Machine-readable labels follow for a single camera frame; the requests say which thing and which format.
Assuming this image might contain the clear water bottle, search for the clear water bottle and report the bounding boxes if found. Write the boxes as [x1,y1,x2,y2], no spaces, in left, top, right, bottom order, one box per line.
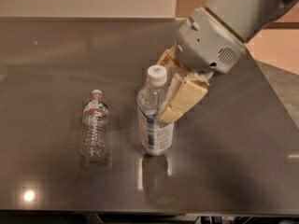
[79,90,108,159]

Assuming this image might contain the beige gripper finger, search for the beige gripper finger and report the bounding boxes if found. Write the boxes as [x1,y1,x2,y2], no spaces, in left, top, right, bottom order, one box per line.
[156,72,208,123]
[156,47,189,77]

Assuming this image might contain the blue label plastic bottle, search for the blue label plastic bottle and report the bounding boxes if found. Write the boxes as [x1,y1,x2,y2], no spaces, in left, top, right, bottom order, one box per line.
[136,65,174,156]

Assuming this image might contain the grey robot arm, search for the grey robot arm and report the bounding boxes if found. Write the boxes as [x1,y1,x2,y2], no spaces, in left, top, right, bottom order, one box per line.
[156,0,298,123]

